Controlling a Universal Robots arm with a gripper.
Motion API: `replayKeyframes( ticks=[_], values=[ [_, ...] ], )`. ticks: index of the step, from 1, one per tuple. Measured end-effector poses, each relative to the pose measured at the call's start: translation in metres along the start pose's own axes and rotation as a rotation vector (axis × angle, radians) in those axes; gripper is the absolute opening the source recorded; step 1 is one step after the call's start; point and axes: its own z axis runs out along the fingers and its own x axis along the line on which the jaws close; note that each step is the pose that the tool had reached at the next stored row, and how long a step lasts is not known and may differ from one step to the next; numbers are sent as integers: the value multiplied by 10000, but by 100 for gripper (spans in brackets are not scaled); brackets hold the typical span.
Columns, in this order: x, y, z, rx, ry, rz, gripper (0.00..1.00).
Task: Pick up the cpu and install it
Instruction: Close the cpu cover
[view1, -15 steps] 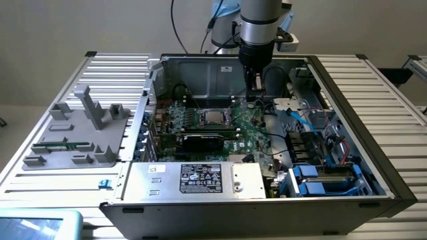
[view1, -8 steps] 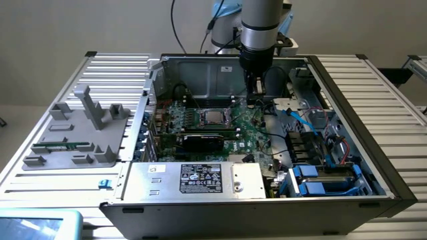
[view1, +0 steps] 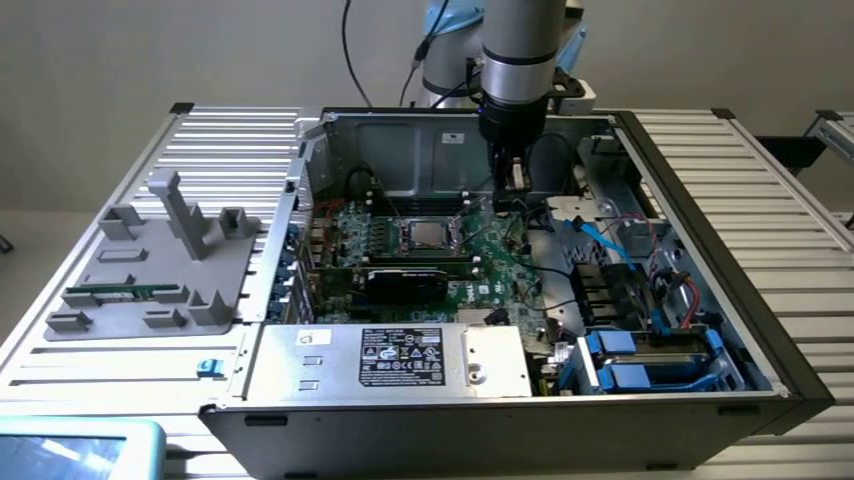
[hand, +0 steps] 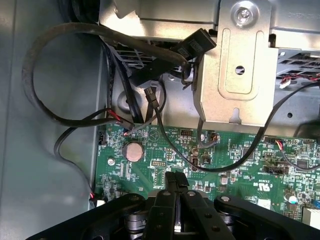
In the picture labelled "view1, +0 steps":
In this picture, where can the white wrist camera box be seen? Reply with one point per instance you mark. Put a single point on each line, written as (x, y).
(576, 97)

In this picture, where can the silver chipset heatsink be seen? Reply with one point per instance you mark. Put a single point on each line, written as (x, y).
(477, 318)

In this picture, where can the silver metal drive cage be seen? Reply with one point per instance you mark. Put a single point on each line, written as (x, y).
(581, 212)

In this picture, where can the small blue plastic clip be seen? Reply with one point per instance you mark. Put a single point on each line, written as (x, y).
(209, 369)

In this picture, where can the CPU socket frame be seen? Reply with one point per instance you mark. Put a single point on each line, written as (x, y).
(401, 235)

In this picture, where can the thin metal locking lever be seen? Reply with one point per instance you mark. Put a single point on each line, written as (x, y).
(472, 216)

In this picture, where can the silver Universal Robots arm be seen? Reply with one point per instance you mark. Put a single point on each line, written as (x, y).
(517, 55)

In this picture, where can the blue disk bay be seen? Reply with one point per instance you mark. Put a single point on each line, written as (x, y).
(628, 375)

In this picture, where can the silver power supply unit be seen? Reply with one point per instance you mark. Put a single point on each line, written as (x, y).
(334, 365)

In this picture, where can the green RAM stick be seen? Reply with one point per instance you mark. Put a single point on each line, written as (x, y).
(128, 290)

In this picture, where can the installed black RAM sticks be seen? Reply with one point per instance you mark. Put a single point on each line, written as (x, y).
(428, 204)

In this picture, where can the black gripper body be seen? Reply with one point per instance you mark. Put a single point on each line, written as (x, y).
(513, 120)

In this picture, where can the light blue teach pendant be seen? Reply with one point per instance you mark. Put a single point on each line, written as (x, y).
(74, 450)

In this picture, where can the black case fan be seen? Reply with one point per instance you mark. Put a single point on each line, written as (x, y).
(604, 292)

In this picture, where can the silver CPU chip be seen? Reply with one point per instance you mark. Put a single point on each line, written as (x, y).
(429, 235)

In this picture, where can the green motherboard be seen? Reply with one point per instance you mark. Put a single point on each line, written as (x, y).
(494, 280)

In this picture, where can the open black PC case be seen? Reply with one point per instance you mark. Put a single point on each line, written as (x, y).
(508, 430)

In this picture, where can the grey parts rack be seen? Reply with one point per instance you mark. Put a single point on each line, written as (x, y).
(168, 300)

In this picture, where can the black graphics card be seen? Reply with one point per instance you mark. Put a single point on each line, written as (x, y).
(408, 286)

